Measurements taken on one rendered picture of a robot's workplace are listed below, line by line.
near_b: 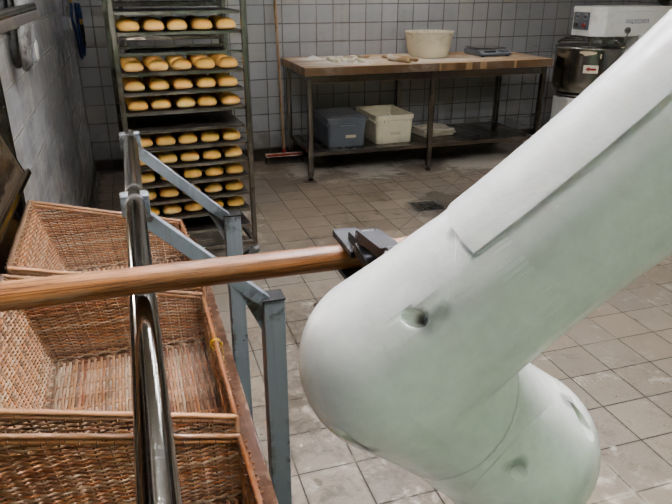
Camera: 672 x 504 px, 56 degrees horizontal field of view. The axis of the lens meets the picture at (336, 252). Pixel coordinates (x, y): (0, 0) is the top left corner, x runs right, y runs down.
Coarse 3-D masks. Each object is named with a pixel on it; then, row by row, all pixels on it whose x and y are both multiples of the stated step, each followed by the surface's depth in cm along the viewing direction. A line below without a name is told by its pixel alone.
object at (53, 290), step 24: (168, 264) 68; (192, 264) 68; (216, 264) 69; (240, 264) 69; (264, 264) 70; (288, 264) 71; (312, 264) 71; (336, 264) 72; (360, 264) 73; (0, 288) 63; (24, 288) 63; (48, 288) 64; (72, 288) 64; (96, 288) 65; (120, 288) 66; (144, 288) 67; (168, 288) 68
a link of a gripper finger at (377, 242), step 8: (360, 232) 67; (368, 232) 67; (376, 232) 67; (360, 240) 67; (368, 240) 64; (376, 240) 64; (384, 240) 64; (392, 240) 64; (368, 248) 65; (376, 248) 62; (384, 248) 60; (376, 256) 63
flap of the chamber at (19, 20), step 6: (30, 12) 168; (36, 12) 179; (6, 18) 134; (12, 18) 139; (18, 18) 147; (24, 18) 155; (30, 18) 165; (36, 18) 176; (0, 24) 124; (6, 24) 130; (12, 24) 137; (18, 24) 144; (24, 24) 153; (0, 30) 123; (6, 30) 129
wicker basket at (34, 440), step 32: (0, 448) 100; (32, 448) 102; (64, 448) 104; (96, 448) 107; (128, 448) 108; (192, 448) 112; (0, 480) 103; (32, 480) 104; (64, 480) 106; (128, 480) 110; (192, 480) 114; (224, 480) 117; (256, 480) 105
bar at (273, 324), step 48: (144, 192) 103; (192, 192) 154; (144, 240) 84; (192, 240) 110; (240, 240) 161; (240, 288) 114; (144, 336) 60; (240, 336) 171; (144, 384) 53; (144, 432) 47; (288, 432) 128; (144, 480) 43; (288, 480) 133
